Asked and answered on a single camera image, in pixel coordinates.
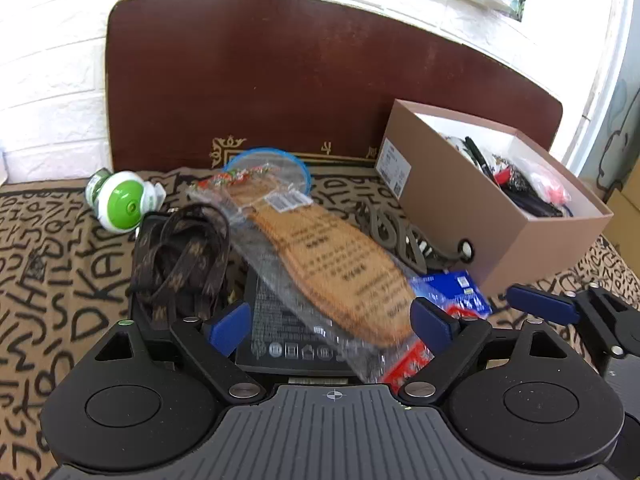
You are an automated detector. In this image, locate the black box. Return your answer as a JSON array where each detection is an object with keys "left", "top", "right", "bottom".
[{"left": 235, "top": 255, "right": 357, "bottom": 377}]

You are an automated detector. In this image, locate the letter printed blanket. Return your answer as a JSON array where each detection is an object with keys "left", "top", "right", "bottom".
[{"left": 0, "top": 162, "right": 640, "bottom": 480}]

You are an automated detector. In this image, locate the pink plastic bag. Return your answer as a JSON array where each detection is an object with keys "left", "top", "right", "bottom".
[{"left": 527, "top": 160, "right": 572, "bottom": 204}]

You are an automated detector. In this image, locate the insole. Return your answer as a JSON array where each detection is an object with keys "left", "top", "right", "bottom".
[{"left": 187, "top": 162, "right": 436, "bottom": 397}]

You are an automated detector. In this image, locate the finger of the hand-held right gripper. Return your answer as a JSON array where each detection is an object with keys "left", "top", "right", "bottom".
[{"left": 506, "top": 283, "right": 631, "bottom": 358}]

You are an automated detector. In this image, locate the blue medicine box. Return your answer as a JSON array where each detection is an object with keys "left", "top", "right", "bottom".
[{"left": 410, "top": 270, "right": 493, "bottom": 319}]

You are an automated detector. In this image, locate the black pen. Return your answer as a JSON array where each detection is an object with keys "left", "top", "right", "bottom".
[{"left": 464, "top": 136, "right": 489, "bottom": 172}]

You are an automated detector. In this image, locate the olive grey rope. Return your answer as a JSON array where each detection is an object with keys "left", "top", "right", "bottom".
[{"left": 357, "top": 200, "right": 474, "bottom": 274}]

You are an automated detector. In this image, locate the blue rimmed round lid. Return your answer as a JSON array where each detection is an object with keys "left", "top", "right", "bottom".
[{"left": 222, "top": 147, "right": 312, "bottom": 197}]

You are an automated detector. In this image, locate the brown patterned lanyard strap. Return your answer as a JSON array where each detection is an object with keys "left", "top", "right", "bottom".
[{"left": 127, "top": 203, "right": 234, "bottom": 332}]

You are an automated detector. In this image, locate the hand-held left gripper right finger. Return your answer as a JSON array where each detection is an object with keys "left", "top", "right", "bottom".
[{"left": 399, "top": 297, "right": 576, "bottom": 406}]

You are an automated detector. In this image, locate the brown cardboard shoe box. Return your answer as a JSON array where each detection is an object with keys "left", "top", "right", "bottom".
[{"left": 375, "top": 99, "right": 615, "bottom": 299}]

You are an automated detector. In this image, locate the black cable bundle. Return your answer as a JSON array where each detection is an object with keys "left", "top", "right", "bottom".
[{"left": 500, "top": 175, "right": 576, "bottom": 219}]

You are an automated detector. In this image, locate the dark red wooden headboard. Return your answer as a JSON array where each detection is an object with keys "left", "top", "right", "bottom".
[{"left": 105, "top": 0, "right": 565, "bottom": 174}]

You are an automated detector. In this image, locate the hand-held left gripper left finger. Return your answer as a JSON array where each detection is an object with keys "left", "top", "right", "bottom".
[{"left": 92, "top": 301, "right": 267, "bottom": 404}]

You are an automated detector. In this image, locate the plain cardboard box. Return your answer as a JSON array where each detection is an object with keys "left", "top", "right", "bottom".
[{"left": 602, "top": 160, "right": 640, "bottom": 262}]

